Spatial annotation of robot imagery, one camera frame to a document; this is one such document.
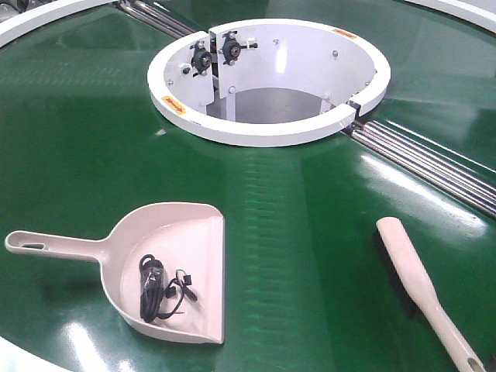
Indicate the pink plastic dustpan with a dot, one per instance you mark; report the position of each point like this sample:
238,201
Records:
162,268

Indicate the beige hand brush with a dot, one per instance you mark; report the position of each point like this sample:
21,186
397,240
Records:
421,290

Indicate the green conveyor belt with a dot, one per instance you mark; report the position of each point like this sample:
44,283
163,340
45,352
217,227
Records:
308,287

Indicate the black left bearing block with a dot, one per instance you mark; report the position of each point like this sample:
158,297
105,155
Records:
201,60

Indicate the black bearing block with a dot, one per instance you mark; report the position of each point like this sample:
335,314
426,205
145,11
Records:
232,48
201,60

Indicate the black right bearing block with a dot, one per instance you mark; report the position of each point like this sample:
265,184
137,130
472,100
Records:
232,48

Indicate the steel transfer rollers far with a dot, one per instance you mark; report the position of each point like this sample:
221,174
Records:
155,17

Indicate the steel transfer rollers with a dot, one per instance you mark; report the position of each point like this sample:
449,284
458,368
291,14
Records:
438,169
155,17

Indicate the steel transfer rollers right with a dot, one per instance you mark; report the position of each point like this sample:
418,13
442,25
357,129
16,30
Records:
438,169

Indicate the white outer guard rail left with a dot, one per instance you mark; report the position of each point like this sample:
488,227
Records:
30,20

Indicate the white guard rail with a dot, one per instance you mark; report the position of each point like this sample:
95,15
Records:
478,13
30,20

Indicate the white outer guard rail right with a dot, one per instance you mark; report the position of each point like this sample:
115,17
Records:
478,13

